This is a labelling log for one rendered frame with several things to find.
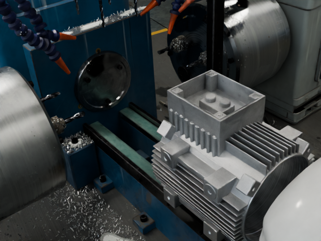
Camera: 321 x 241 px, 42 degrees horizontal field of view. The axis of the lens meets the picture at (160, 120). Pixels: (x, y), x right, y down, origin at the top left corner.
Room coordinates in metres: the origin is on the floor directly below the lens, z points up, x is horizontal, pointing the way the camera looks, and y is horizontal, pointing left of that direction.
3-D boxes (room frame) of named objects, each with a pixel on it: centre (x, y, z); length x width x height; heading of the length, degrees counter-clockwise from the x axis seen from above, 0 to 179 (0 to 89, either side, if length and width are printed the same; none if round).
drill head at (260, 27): (0.98, -0.20, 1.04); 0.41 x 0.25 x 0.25; 126
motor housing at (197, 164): (0.53, -0.11, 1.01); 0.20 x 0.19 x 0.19; 36
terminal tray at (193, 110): (0.57, -0.09, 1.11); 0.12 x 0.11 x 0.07; 36
